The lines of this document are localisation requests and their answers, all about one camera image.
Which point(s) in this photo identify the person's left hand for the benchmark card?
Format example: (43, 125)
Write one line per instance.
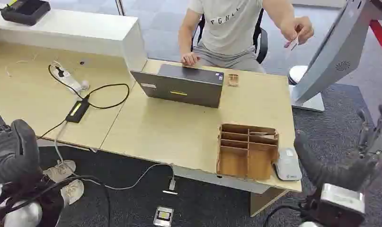
(299, 28)

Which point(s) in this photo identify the white desk shelf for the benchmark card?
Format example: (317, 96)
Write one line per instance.
(68, 29)

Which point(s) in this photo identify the person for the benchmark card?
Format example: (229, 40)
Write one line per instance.
(228, 28)

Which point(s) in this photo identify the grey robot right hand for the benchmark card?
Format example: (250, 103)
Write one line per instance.
(341, 174)

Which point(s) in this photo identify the wooden desk leg panel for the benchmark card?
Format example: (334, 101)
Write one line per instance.
(264, 200)

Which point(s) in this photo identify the white round base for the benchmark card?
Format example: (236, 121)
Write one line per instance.
(296, 73)

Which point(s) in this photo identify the black office chair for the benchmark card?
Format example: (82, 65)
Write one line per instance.
(262, 44)

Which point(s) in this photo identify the black desktop device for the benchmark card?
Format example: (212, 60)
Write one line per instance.
(26, 11)

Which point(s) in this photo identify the pale card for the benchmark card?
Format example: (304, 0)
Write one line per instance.
(293, 43)

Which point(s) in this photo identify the small wooden card stand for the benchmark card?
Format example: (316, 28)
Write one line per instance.
(233, 80)

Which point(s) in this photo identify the person's right hand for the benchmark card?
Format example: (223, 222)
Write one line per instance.
(190, 59)

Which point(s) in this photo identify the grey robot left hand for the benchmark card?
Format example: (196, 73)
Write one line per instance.
(12, 156)

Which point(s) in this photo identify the white card reader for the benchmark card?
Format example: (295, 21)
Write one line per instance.
(288, 166)

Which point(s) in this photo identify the wooden compartment box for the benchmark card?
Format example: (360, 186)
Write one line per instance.
(241, 159)

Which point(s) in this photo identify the white plug adapter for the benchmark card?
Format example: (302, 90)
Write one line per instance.
(172, 184)

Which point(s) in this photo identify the white shoe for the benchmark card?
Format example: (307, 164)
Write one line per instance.
(60, 170)
(73, 191)

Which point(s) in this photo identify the grey kiosk screen stand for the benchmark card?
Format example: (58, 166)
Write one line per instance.
(332, 53)

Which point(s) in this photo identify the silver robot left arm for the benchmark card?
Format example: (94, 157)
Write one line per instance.
(24, 216)

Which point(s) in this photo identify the grey laptop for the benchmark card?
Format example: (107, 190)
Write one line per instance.
(181, 86)

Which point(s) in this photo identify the white power strip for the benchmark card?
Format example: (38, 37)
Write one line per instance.
(68, 80)

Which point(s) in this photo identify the black power adapter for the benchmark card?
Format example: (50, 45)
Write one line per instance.
(77, 111)

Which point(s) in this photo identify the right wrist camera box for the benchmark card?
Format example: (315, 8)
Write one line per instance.
(341, 203)

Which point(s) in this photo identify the silver device with screen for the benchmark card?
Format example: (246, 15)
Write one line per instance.
(163, 216)

